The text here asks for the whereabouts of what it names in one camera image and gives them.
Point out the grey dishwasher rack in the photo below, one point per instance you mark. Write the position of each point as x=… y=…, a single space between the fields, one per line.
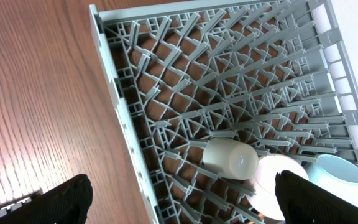
x=272 y=74

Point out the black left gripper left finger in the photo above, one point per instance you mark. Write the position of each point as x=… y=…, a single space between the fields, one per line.
x=67 y=203

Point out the cream white cup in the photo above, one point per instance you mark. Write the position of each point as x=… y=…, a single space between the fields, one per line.
x=230 y=159

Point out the light blue bowl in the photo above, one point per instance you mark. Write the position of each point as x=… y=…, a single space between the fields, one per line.
x=335 y=175

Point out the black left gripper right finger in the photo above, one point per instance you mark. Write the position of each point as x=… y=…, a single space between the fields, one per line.
x=302 y=202

